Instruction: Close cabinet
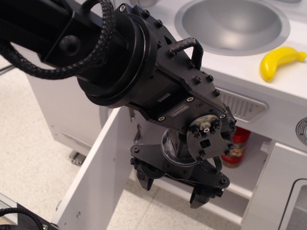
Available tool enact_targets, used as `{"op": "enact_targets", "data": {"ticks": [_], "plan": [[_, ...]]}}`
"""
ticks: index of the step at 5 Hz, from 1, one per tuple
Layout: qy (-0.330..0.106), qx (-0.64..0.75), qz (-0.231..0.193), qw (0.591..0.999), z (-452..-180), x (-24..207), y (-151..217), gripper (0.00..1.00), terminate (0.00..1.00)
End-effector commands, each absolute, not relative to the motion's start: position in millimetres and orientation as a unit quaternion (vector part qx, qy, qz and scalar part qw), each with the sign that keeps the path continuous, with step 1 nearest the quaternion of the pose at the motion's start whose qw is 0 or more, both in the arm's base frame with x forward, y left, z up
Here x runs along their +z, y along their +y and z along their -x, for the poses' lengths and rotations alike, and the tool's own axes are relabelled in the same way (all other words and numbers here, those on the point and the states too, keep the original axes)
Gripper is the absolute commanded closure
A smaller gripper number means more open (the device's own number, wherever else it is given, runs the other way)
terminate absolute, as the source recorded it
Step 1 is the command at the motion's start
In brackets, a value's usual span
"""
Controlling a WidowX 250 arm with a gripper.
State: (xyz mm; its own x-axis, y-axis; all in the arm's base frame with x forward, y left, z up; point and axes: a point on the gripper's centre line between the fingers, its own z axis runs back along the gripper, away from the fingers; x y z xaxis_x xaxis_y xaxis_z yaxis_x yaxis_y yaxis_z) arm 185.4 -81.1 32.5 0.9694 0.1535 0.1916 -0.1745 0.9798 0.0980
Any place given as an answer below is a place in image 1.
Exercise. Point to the red spice jar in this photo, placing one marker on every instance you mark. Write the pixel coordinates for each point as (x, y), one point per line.
(236, 156)

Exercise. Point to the white toy kitchen cabinet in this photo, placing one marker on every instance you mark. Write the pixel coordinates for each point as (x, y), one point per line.
(266, 192)

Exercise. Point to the silver round sink bowl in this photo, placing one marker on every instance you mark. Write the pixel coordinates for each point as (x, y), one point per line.
(233, 27)

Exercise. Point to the round oven dial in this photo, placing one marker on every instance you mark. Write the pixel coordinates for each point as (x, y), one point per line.
(301, 130)

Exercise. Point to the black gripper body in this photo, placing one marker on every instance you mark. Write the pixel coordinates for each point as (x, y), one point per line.
(172, 157)

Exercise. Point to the white oven door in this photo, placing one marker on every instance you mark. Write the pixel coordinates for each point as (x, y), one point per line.
(295, 213)

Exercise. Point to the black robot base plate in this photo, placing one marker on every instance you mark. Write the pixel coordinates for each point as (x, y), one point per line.
(27, 220)

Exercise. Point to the white cabinet door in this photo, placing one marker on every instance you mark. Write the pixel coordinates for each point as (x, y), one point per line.
(94, 193)

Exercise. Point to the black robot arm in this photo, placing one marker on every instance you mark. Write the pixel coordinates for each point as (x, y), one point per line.
(126, 57)

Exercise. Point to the grey vent grille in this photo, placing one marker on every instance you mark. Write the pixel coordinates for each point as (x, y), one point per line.
(243, 108)

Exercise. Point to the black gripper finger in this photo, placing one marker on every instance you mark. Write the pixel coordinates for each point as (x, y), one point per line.
(146, 173)
(202, 194)

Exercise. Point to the aluminium extrusion frame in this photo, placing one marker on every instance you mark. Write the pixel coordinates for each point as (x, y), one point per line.
(77, 158)

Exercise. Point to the yellow toy banana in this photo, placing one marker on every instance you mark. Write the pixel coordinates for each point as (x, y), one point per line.
(279, 57)

